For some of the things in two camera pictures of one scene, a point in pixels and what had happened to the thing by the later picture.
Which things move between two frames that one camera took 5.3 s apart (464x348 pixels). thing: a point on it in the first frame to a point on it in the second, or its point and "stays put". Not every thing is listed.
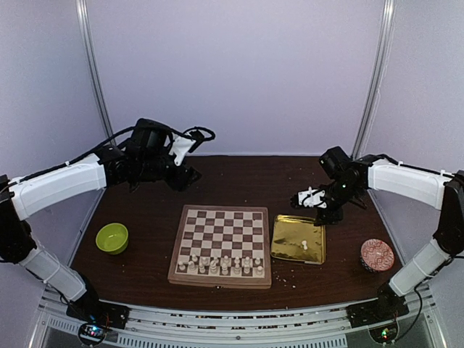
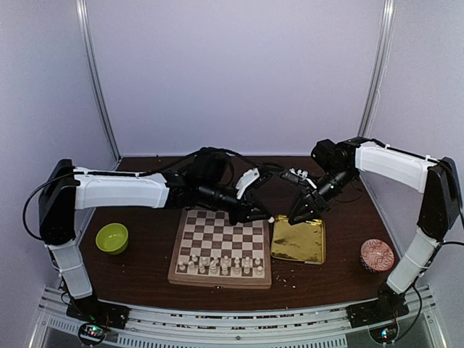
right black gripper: (326, 217) to (317, 201)
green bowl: (112, 238) stays put
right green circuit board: (384, 334) stays put
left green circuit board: (91, 333) stays put
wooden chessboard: (222, 246) stays put
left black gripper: (184, 179) to (240, 214)
